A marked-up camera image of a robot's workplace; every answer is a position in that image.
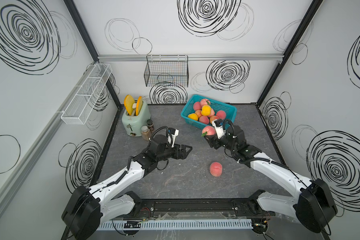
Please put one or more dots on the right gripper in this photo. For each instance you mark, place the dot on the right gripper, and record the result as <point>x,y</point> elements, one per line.
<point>212,140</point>

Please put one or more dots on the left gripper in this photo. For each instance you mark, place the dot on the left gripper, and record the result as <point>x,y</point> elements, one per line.
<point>182,155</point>

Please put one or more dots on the pink peach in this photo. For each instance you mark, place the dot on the pink peach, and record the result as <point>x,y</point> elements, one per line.
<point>221,114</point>
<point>205,102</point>
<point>208,131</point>
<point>197,106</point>
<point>216,169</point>
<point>212,113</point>
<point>204,120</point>

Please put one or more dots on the orange peach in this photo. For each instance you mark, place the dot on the orange peach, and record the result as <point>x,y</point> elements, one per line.
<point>198,113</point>
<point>213,118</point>

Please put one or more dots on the yellow pepper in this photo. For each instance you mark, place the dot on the yellow pepper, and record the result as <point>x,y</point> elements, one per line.
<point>193,116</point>
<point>206,110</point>

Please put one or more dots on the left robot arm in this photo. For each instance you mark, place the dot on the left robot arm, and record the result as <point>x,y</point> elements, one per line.
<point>89,207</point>

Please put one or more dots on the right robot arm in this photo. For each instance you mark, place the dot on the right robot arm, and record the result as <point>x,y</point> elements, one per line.
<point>310,201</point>

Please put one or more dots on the teal plastic basket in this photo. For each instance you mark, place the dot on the teal plastic basket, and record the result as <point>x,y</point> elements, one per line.
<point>230,110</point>

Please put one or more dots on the silver cap spice jar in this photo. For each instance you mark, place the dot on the silver cap spice jar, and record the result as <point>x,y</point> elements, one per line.
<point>146,133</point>

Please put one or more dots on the black cap spice bottle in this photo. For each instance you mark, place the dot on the black cap spice bottle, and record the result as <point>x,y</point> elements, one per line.
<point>150,125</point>

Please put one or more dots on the mint green toaster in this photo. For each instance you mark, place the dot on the mint green toaster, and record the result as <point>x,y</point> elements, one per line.
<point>133,124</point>

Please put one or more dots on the right yellow toast slice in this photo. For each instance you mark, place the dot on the right yellow toast slice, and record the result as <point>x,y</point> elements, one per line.
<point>139,105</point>

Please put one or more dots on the yellow toast slice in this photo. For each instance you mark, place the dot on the yellow toast slice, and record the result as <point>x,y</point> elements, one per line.
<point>139,105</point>
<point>130,104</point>

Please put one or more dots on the left yellow toast slice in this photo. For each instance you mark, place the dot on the left yellow toast slice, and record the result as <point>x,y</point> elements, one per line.
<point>130,104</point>

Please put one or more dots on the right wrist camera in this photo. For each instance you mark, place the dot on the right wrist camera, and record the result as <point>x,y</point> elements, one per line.
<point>219,129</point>

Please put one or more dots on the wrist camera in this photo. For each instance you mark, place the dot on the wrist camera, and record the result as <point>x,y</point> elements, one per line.
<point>172,134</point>
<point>219,129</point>

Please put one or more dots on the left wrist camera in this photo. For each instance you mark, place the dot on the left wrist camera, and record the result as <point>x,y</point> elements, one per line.
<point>172,134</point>

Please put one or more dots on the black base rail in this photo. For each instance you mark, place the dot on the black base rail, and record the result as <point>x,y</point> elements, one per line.
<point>239,207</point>

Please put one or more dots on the white slotted cable duct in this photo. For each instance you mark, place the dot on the white slotted cable duct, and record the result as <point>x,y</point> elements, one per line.
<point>206,224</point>

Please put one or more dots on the black wire wall basket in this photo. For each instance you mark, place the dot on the black wire wall basket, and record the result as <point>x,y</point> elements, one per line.
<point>167,68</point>

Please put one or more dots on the white wire wall shelf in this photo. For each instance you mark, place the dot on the white wire wall shelf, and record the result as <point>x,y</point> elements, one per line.
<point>92,95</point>

